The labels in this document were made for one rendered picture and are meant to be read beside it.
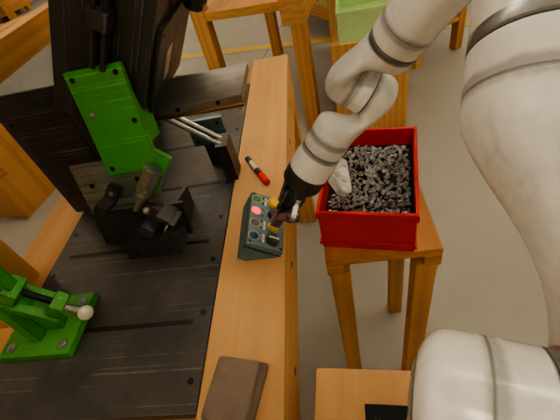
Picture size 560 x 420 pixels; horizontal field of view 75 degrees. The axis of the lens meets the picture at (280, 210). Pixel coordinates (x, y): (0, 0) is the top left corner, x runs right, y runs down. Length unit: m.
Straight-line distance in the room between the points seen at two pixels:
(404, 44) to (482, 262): 1.50
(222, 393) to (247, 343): 0.10
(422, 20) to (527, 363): 0.35
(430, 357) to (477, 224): 1.81
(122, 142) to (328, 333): 1.18
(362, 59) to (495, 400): 0.40
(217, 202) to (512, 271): 1.38
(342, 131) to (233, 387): 0.42
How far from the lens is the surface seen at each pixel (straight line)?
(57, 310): 0.77
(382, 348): 1.62
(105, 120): 0.79
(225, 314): 0.71
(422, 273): 0.95
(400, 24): 0.47
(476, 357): 0.23
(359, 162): 0.95
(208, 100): 0.83
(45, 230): 1.18
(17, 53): 1.31
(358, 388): 0.66
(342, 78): 0.53
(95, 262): 0.95
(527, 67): 0.25
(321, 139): 0.59
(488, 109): 0.25
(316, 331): 1.66
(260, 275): 0.73
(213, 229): 0.85
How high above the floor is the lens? 1.48
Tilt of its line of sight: 44 degrees down
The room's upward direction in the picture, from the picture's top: 16 degrees counter-clockwise
